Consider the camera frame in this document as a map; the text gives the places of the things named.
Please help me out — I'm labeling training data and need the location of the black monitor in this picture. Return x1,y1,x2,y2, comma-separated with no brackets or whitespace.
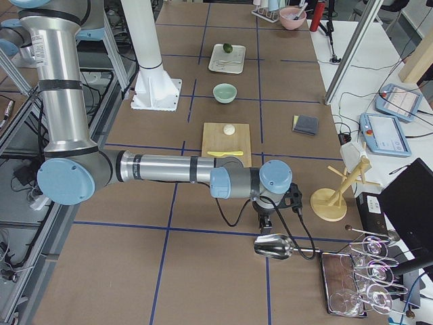
379,158,432,252

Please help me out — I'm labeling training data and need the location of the light green bowl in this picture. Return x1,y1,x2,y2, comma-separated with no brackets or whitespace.
212,83,237,104

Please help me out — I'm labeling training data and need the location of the dark tray with glasses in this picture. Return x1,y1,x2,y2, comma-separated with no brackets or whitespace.
319,252,367,319

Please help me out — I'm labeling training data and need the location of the black camera cable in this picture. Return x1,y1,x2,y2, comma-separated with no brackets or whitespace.
214,196,321,261

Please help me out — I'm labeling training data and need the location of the clear wine glass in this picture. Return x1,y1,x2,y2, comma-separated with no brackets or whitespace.
329,289,363,318

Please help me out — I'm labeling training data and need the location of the white steamed bun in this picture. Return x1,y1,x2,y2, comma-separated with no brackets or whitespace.
223,124,236,135

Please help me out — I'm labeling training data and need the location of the pink bowl with ice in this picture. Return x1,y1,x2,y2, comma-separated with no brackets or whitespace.
279,7,306,30

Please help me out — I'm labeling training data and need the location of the yellow plastic knife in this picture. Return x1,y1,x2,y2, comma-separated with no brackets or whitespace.
207,150,244,157

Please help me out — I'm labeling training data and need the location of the white ceramic spoon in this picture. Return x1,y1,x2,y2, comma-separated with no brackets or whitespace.
215,60,242,65

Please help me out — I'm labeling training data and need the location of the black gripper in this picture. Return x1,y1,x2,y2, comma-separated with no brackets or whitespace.
253,198,275,234

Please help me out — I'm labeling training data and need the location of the green lime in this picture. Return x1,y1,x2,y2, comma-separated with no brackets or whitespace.
223,43,233,53

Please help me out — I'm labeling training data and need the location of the far blue teach pendant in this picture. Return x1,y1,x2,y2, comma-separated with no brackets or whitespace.
375,83,423,123

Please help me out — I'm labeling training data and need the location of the white wire cup rack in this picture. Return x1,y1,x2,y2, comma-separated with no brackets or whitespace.
251,0,281,23

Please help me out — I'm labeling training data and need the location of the near blue teach pendant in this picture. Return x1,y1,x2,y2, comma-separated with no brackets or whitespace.
359,113,412,157

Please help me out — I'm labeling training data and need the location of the grey and yellow cloth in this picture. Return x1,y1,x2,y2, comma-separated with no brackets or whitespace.
292,115,319,135

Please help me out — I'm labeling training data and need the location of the bamboo cutting board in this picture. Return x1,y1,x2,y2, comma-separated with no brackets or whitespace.
201,123,252,167

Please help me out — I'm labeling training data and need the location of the white rectangular tray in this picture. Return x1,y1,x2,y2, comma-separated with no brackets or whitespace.
208,43,246,74

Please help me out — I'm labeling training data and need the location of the wooden mug tree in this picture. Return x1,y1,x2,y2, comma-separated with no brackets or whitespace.
310,155,381,222

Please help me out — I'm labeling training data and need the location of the metal scoop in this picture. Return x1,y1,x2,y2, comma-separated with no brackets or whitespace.
254,234,321,260

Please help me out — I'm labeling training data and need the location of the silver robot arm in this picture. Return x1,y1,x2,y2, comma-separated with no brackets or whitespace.
15,1,298,233

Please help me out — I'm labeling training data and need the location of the red bottle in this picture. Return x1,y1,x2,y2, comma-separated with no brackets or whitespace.
310,0,325,32

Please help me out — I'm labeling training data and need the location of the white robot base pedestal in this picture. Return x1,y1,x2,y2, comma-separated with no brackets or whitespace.
121,0,182,112

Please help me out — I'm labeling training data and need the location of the blue teach pendant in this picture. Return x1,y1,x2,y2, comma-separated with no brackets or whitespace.
359,113,412,157
375,83,423,123

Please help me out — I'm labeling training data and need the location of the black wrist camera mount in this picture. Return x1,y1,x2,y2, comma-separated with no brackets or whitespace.
278,183,302,217

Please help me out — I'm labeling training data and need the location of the black tripod stick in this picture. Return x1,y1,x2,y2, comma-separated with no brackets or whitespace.
319,0,341,64

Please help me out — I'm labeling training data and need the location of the aluminium frame post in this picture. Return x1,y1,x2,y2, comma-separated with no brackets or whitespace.
324,0,384,105

